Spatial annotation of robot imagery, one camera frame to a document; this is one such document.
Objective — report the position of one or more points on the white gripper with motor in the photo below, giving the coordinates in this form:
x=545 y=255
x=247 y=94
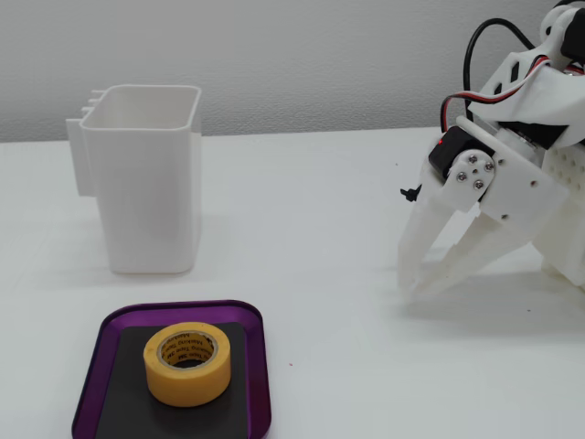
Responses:
x=518 y=183

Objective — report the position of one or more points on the yellow masking tape roll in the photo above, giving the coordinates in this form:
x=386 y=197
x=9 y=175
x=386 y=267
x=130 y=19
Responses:
x=183 y=388

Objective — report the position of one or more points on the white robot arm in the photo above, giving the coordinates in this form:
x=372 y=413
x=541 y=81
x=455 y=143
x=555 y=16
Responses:
x=571 y=32

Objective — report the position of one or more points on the white plastic container box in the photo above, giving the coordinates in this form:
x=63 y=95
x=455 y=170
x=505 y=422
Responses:
x=146 y=196

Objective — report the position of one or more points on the purple metal tray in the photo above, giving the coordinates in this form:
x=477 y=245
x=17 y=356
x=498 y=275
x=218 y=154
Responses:
x=258 y=388

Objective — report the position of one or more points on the black mat inside tray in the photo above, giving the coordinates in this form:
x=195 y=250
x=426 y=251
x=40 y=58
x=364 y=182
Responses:
x=128 y=402

